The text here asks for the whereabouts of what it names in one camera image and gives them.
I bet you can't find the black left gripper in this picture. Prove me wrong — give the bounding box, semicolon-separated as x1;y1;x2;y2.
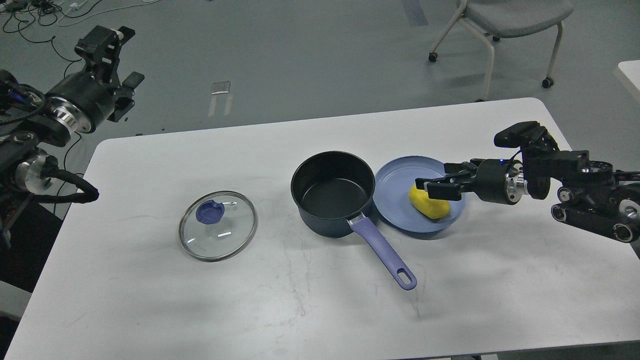
46;25;146;133

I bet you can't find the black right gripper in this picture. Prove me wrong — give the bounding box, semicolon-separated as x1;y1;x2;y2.
414;159;523;205

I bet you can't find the yellow potato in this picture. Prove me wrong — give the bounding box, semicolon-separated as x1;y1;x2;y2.
407;184;451;220

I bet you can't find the glass lid purple knob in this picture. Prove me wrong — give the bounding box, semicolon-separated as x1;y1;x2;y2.
178;190;258;262

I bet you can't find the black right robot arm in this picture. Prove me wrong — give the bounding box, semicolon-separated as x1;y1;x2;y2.
414;121;640;254

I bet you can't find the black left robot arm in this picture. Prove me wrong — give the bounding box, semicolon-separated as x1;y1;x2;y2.
0;25;145;249

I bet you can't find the blue round plate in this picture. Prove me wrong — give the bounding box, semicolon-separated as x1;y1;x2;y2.
374;155;466;234

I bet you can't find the silver floor plate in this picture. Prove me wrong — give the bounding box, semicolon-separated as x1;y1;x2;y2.
210;80;232;96

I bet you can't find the black box at left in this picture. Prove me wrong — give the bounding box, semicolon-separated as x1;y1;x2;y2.
0;203;63;293

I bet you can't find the white table corner right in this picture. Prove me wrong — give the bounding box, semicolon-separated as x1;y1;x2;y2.
614;59;640;103

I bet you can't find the white floor cable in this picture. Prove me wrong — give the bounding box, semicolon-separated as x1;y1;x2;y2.
56;0;166;29

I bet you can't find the black floor cable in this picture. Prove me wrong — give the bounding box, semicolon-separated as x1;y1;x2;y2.
0;0;105;221

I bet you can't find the dark blue saucepan purple handle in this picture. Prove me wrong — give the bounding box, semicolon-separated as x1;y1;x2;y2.
290;150;418;291

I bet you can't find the grey chair white frame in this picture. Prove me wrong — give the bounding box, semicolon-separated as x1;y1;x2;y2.
428;0;574;102

